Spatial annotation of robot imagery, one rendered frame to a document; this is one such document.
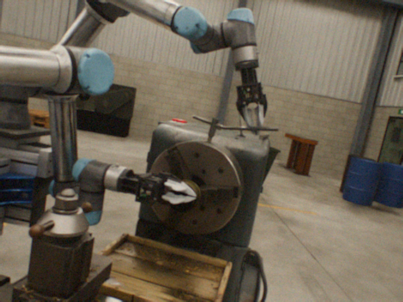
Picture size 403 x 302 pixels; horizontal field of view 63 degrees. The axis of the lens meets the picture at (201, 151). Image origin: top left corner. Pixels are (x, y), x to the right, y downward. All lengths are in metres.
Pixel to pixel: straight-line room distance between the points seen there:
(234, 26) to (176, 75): 10.03
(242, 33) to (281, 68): 10.61
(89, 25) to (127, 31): 10.12
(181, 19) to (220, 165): 0.45
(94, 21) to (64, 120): 0.38
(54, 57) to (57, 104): 0.21
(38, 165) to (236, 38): 0.74
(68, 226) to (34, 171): 0.67
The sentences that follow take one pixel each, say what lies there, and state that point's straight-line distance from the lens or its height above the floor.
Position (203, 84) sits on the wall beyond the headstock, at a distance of 11.03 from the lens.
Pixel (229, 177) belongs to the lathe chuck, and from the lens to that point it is 1.06.
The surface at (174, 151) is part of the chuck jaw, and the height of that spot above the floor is 1.19.
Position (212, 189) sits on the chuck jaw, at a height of 1.11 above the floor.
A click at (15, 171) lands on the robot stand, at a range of 1.24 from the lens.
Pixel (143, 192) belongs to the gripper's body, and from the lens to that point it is 0.92.
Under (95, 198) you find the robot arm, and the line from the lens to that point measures 1.01.
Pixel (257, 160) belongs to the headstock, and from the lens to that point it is 1.20.
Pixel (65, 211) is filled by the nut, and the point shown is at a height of 1.15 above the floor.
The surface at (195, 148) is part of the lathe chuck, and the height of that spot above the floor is 1.21.
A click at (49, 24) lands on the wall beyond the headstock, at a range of 11.93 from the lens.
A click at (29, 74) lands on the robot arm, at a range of 0.83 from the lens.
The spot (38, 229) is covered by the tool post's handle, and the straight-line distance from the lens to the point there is 0.53.
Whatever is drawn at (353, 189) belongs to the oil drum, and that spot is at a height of 0.28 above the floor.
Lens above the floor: 1.35
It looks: 8 degrees down
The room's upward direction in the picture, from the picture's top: 11 degrees clockwise
